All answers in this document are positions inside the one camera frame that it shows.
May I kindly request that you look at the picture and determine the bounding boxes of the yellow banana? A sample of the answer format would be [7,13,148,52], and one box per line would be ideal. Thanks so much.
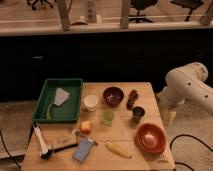
[105,142,132,159]

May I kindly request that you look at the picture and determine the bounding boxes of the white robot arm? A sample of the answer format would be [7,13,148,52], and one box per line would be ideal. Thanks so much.
[158,62,213,116]

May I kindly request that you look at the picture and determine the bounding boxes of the purple bowl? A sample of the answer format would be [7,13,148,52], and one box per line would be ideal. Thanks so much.
[103,87,124,107]

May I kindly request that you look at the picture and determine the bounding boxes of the orange bowl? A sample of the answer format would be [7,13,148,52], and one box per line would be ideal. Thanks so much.
[134,123,166,154]

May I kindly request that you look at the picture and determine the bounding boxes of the white egg in bowl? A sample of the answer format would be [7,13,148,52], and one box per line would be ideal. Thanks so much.
[143,134,157,147]

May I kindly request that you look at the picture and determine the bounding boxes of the white cup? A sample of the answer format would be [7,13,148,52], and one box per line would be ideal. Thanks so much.
[82,95,98,112]

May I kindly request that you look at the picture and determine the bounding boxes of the green translucent cup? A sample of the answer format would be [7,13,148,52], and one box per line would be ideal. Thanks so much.
[101,110,115,126]

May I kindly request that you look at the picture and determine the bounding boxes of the dark metal cup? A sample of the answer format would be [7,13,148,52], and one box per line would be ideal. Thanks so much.
[132,106,145,123]

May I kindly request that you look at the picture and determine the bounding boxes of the green plastic tray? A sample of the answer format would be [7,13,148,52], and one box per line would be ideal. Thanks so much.
[32,78,83,124]

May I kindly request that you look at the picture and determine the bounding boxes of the orange apple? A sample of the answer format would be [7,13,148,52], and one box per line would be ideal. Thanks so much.
[80,121,92,134]

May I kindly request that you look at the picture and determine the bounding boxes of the small metal utensil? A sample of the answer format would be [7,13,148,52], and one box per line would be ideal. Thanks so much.
[71,129,98,145]

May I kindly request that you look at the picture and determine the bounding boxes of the blue sponge block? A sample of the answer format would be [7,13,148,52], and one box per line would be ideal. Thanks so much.
[72,138,94,163]

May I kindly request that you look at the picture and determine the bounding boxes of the green vegetable in tray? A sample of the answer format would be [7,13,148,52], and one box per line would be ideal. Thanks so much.
[46,103,54,119]

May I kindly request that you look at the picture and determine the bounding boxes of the black cable on floor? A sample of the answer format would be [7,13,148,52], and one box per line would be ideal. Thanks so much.
[169,133,213,171]

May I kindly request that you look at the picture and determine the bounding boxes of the black handled tool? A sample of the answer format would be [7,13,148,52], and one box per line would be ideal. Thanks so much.
[40,143,78,160]

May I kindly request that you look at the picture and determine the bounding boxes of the white handled brush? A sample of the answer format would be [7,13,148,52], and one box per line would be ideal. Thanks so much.
[33,122,48,159]

